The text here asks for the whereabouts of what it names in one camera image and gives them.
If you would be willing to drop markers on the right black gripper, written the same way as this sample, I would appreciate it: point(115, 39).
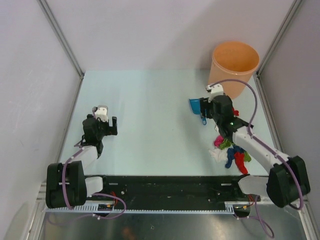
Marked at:
point(208, 105)

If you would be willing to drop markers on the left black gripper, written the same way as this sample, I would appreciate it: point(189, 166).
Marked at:
point(110, 130)

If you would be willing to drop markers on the blue plastic dustpan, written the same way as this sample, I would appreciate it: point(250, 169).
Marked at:
point(195, 104)

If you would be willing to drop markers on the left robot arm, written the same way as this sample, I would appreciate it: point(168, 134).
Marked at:
point(66, 182)

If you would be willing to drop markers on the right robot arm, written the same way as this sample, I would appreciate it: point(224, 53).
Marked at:
point(287, 176)

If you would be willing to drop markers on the red paper scrap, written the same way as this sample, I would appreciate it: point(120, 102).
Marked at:
point(236, 113)
point(240, 162)

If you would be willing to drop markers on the orange plastic bucket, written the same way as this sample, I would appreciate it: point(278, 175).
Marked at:
point(233, 60)

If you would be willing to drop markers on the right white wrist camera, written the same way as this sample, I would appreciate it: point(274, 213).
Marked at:
point(214, 90)

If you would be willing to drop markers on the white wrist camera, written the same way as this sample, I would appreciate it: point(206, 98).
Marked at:
point(100, 113)
point(214, 90)

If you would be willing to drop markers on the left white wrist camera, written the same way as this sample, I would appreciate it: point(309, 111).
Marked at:
point(100, 113)

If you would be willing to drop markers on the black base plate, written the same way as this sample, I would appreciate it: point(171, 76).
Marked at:
point(174, 194)

